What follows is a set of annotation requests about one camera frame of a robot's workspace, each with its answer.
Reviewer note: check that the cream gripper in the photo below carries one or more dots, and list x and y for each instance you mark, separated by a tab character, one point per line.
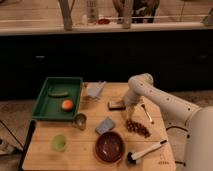
130	110

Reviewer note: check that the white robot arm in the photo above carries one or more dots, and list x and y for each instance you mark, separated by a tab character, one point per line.
198	154

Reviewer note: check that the small metal cup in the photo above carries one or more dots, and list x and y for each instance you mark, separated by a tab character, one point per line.
80	121

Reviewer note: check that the green plastic cup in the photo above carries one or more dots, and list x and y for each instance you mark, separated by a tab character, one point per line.
58	143

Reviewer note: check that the blue grey sponge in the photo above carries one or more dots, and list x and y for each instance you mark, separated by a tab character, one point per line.
106	125

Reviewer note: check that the wooden table board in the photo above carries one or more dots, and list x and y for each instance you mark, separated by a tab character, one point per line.
79	152

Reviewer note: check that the dark red bowl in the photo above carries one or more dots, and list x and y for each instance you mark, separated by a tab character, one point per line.
109	147

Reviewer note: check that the clear plastic container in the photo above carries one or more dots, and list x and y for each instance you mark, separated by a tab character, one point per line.
94	90

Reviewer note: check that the white black brush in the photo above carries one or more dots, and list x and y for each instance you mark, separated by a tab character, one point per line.
134	157

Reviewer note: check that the orange peach fruit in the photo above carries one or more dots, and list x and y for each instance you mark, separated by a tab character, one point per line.
67	105

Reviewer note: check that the green cucumber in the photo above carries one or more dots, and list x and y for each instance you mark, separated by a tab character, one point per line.
62	94

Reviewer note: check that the green plastic tray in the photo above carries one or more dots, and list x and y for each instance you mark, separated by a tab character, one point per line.
49	108

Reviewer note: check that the red small object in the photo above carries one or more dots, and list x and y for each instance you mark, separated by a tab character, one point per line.
103	21

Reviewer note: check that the black left table edge bar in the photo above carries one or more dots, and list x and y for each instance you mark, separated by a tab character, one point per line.
30	132

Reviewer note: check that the white bottle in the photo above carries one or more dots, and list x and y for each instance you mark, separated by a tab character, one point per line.
92	10

